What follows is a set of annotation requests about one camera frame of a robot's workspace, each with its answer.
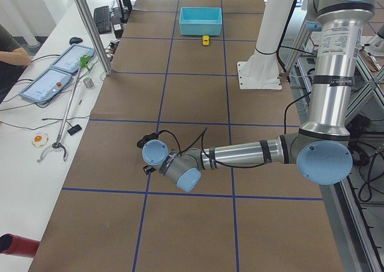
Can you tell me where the yellow beetle toy car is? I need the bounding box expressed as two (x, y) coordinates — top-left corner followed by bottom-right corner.
(202, 35), (210, 46)

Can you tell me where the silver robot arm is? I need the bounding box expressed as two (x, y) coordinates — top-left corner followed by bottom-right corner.
(137, 0), (376, 192)

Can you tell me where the fried egg toy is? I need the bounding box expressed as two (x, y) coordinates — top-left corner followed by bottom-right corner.
(31, 133), (49, 148)

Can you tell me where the small black device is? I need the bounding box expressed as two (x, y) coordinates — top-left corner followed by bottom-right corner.
(67, 124), (82, 136)

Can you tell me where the small metal cylinder weight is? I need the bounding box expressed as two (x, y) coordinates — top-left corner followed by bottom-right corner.
(83, 77), (94, 89)

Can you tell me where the lower teach pendant tablet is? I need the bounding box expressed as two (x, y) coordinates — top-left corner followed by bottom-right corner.
(19, 68), (72, 104)

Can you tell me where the teach pendant tablet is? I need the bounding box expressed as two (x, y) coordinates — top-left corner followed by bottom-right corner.
(50, 44), (95, 74)
(19, 68), (72, 104)

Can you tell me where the upper teach pendant tablet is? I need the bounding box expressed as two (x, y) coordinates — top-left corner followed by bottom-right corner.
(50, 44), (95, 74)

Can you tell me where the black computer mouse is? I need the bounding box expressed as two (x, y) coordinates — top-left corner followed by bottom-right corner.
(69, 37), (83, 45)

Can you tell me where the light blue plastic bin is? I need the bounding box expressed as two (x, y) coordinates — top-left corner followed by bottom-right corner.
(179, 7), (223, 36)

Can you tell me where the red cylinder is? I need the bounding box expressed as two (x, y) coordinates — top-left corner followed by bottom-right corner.
(1, 234), (40, 258)

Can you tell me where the black keyboard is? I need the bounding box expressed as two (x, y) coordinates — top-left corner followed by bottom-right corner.
(93, 5), (112, 34)

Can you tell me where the seated person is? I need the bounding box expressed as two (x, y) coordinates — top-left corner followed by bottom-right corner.
(1, 25), (31, 101)

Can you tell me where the aluminium frame post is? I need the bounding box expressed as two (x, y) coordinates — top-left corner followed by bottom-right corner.
(74, 0), (112, 76)

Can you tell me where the green handled reacher grabber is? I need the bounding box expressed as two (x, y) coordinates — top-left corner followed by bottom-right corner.
(37, 55), (92, 163)

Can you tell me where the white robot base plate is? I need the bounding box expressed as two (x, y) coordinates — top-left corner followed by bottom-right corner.
(237, 61), (282, 90)

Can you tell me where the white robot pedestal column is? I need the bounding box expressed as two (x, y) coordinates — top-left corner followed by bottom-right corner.
(254, 0), (304, 74)

